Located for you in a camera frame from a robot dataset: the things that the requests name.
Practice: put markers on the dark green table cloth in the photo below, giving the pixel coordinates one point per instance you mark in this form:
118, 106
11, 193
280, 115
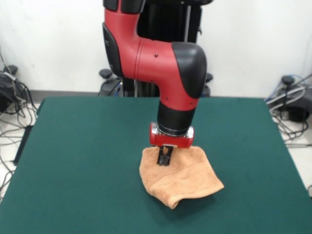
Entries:
73, 170

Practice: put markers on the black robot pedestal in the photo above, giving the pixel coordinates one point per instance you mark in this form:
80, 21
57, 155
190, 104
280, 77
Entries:
151, 22

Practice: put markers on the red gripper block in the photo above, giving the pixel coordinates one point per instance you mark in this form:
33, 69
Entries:
170, 141

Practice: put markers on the grey stand base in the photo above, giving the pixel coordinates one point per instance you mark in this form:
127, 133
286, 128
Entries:
8, 73
296, 107

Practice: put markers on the tan terry towel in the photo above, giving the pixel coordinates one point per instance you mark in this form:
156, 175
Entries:
185, 175

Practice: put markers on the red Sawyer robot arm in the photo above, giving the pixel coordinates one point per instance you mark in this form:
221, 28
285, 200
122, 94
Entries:
156, 61

